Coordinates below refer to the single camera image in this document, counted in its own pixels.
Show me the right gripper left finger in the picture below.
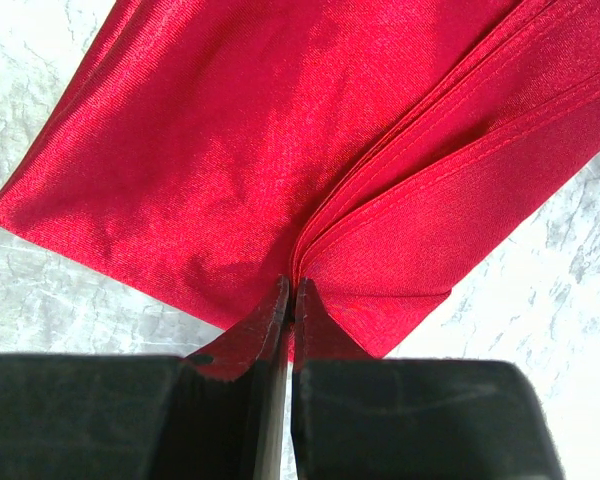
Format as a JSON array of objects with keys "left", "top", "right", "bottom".
[{"left": 0, "top": 278, "right": 290, "bottom": 479}]

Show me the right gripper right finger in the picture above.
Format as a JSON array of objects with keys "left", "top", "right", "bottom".
[{"left": 291, "top": 279, "right": 563, "bottom": 479}]

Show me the red cloth napkin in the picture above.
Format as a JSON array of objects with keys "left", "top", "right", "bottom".
[{"left": 0, "top": 1, "right": 600, "bottom": 356}]

